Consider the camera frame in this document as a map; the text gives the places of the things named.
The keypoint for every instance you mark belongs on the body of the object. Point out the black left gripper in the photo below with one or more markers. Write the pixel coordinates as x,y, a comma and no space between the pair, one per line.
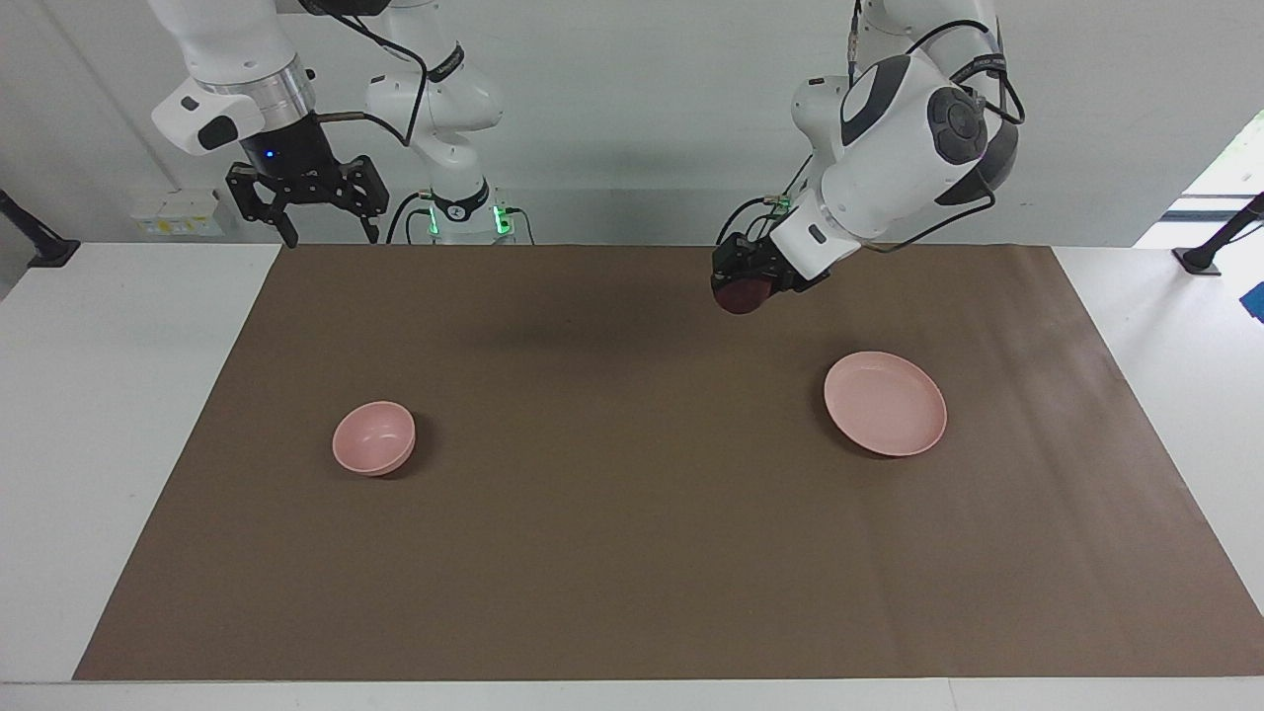
755,257

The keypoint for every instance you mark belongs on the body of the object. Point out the black stand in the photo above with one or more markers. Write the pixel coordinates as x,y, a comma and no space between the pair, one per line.
1220,242
39,245

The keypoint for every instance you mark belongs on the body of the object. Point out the brown table mat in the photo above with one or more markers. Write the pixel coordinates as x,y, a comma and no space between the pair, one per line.
632,494

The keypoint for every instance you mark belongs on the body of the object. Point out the blue object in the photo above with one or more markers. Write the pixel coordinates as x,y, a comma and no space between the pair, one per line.
1256,302

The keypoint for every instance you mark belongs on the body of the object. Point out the pink bowl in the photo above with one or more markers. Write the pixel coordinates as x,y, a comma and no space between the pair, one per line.
373,436

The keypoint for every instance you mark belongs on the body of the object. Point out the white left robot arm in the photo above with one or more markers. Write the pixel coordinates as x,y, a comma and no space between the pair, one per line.
889,148

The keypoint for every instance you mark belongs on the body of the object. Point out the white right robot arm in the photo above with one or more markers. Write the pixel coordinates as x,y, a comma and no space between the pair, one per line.
237,69

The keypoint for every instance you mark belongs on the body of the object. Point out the red apple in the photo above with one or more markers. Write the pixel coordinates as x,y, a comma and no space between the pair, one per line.
743,296

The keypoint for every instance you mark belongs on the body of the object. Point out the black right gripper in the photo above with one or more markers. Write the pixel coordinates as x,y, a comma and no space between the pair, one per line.
296,163

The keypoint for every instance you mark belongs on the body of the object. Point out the pink plate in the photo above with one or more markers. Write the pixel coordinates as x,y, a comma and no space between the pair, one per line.
886,403

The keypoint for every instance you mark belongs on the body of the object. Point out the white wall power strip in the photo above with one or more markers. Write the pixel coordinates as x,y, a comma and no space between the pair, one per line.
176,213

